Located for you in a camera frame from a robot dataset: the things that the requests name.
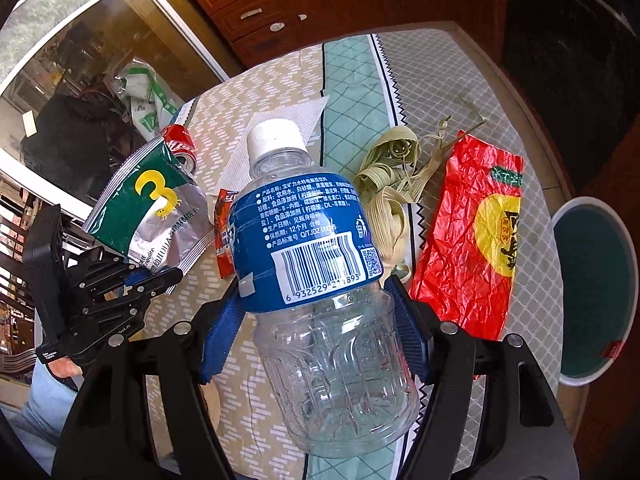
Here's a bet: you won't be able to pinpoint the person's left hand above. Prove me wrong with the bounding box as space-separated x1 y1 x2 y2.
49 357 85 380

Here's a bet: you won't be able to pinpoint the clear plastic bottle blue label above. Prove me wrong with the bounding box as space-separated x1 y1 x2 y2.
224 117 422 458

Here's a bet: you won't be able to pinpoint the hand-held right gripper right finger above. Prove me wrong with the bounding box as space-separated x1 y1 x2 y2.
382 275 576 480

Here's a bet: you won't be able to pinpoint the green and white plastic bag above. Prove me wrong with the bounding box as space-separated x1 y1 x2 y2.
114 60 181 141

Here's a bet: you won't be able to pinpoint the dry straw strings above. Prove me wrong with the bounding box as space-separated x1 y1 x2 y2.
415 94 487 201

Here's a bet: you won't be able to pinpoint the yellow-green bamboo leaf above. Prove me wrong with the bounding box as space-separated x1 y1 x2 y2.
367 187 418 281
354 157 418 206

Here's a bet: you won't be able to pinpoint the patterned tablecloth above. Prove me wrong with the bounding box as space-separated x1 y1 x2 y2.
142 30 591 480

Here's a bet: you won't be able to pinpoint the white bin with teal liner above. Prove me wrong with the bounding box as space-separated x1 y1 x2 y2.
550 196 636 387

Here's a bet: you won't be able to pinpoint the white paper napkin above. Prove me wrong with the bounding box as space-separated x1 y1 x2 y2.
216 94 330 192

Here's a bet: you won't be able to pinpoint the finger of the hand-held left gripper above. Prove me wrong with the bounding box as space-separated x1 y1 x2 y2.
75 249 138 286
75 266 184 341

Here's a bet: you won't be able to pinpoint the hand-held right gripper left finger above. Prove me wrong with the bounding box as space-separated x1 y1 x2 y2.
52 280 251 480

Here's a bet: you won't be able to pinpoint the small red snack packet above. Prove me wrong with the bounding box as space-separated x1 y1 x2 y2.
214 188 241 278

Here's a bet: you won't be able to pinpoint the yellow fruit peel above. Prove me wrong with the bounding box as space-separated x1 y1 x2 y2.
372 127 418 166

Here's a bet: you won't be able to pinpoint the dark wooden chair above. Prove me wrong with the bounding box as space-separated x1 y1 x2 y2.
0 195 61 376

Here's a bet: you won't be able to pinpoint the red plastic bag yellow circle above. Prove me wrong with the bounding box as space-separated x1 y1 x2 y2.
409 130 525 343

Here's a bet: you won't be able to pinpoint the red soda can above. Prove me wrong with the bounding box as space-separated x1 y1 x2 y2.
161 123 198 173

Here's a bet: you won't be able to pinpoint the person's jeans leg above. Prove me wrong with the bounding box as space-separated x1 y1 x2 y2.
0 360 81 480

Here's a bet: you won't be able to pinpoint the green and silver snack bag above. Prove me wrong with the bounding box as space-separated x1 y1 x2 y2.
82 137 216 296

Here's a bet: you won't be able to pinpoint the glass sliding door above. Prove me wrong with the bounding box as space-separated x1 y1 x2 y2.
0 0 241 201

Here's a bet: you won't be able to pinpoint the black bag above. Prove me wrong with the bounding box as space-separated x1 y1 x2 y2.
20 92 131 196

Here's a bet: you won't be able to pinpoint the wooden drawer cabinet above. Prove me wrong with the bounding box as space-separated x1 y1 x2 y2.
189 0 506 68

